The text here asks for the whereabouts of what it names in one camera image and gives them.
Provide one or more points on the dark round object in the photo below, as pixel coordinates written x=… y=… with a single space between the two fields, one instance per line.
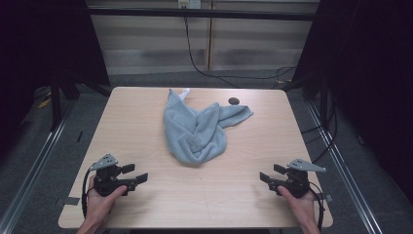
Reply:
x=233 y=101

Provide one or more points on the person's left hand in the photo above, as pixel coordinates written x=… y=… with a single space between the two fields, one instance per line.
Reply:
x=99 y=208

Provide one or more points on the aluminium floor rail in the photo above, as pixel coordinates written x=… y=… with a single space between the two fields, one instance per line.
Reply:
x=344 y=169
x=35 y=169

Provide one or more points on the black metal stand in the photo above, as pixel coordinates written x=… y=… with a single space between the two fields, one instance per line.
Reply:
x=56 y=104

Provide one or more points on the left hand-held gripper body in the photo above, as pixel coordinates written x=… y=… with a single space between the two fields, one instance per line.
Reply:
x=107 y=182

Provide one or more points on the yellow object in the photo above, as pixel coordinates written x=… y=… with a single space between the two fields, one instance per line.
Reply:
x=44 y=103

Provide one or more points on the black horizontal bar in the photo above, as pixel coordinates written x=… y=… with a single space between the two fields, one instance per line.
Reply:
x=201 y=13

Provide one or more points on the grey tape piece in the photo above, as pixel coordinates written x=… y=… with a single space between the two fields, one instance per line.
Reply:
x=71 y=201
x=326 y=198

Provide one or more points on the white wall socket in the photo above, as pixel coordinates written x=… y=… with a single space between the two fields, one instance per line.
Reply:
x=189 y=3

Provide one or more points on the black curtain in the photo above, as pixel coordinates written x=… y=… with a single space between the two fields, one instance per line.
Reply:
x=42 y=45
x=367 y=81

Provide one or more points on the person's right hand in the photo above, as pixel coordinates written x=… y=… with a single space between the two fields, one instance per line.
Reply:
x=303 y=209

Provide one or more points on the grey towel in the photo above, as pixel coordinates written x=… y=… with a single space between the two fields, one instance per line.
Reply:
x=195 y=133

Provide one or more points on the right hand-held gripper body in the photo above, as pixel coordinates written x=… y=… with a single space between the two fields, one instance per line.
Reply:
x=297 y=185

